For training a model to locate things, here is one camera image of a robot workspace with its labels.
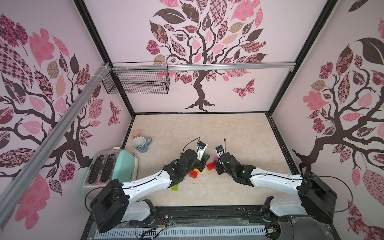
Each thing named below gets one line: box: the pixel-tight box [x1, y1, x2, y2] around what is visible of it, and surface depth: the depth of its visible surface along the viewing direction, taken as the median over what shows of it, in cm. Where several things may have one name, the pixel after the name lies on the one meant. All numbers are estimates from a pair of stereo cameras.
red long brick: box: [206, 162, 216, 171], surface depth 87 cm
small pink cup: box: [132, 131, 141, 139], surface depth 97 cm
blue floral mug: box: [132, 136, 153, 154], surface depth 94 cm
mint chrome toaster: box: [82, 147, 139, 199], surface depth 74 cm
